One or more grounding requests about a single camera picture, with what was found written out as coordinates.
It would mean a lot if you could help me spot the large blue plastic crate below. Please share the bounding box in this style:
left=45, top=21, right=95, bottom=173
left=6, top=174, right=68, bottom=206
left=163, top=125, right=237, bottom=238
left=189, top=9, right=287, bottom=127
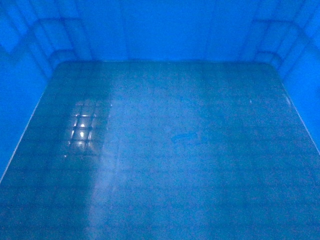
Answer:
left=0, top=0, right=320, bottom=240

